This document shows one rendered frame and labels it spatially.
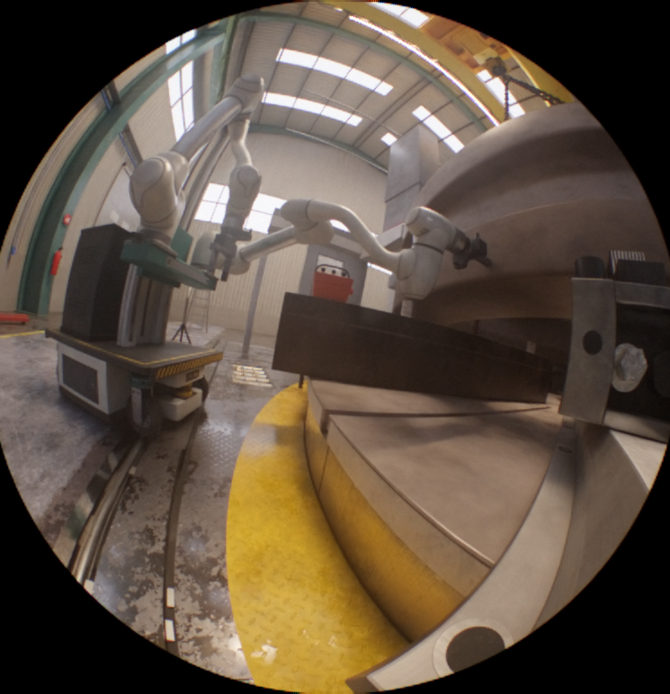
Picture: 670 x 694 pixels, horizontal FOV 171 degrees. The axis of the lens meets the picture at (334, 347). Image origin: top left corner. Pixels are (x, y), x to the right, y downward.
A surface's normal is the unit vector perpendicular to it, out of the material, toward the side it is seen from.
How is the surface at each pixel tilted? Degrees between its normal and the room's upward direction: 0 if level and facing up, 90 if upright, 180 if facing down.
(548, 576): 0
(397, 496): 90
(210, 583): 0
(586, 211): 90
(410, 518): 90
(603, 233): 90
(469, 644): 0
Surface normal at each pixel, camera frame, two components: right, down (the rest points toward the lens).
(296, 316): 0.11, 0.06
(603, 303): -0.86, -0.14
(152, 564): 0.18, -0.98
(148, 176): 0.46, 0.22
